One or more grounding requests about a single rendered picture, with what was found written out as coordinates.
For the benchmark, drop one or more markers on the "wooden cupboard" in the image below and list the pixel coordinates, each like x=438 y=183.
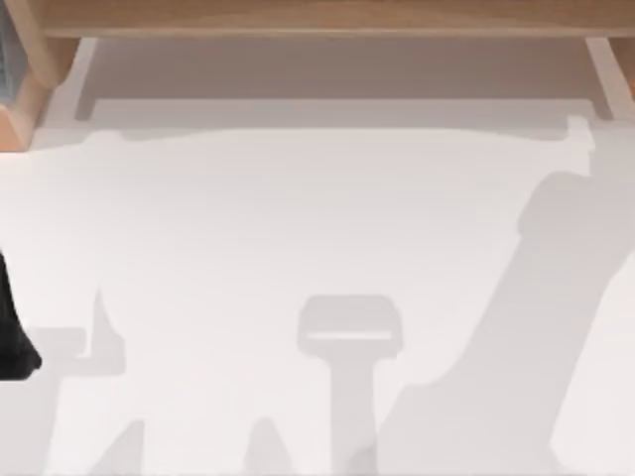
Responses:
x=337 y=17

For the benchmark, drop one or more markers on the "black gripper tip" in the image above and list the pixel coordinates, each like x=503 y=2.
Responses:
x=15 y=342

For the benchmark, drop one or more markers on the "pale wooden drawer front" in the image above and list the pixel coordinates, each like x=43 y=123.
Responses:
x=35 y=59

